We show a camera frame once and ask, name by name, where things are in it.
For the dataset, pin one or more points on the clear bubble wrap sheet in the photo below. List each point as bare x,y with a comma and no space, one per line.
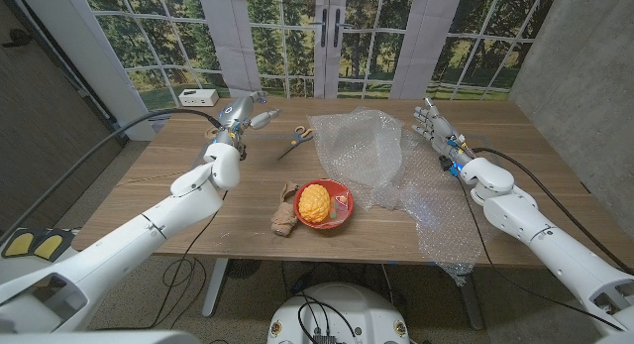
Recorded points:
366,146

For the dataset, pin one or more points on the grey table leg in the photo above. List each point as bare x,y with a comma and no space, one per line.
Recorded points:
473,304

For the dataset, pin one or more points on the white table leg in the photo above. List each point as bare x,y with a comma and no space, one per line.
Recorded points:
214,289

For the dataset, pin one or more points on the white power strip box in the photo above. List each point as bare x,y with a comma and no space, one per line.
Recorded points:
198,97

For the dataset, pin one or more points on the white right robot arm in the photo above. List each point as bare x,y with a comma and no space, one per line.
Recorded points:
545,240

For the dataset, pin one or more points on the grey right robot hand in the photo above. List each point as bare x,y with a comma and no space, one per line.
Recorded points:
441,133

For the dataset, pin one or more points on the small wrapped candy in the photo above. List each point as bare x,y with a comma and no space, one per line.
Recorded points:
341,200

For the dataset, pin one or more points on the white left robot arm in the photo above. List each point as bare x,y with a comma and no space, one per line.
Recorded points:
124,245

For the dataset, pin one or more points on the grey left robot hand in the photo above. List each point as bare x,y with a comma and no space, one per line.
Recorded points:
238,111

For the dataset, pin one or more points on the red bowl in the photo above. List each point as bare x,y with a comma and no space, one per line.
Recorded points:
345,214

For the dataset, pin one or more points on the black round ribbed object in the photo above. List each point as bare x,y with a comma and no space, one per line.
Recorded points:
243,268

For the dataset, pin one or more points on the loose brown twine strand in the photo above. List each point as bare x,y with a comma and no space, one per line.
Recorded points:
148,178

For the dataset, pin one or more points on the crumpled beige cloth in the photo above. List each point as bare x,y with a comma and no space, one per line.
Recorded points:
284,217

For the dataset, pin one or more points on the black wall hook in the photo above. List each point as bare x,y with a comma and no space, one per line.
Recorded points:
20,35

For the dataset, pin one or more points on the brown twine spool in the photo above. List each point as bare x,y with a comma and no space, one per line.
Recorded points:
211,134

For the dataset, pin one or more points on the yellow black foot pedal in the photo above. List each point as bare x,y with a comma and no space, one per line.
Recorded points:
20,245

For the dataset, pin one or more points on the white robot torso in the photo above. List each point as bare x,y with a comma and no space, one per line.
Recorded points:
376,314

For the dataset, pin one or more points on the yellow textured toy fruit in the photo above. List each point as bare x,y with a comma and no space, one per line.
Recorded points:
314,203

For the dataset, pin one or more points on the printed forest window backdrop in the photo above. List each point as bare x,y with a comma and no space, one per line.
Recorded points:
163,36

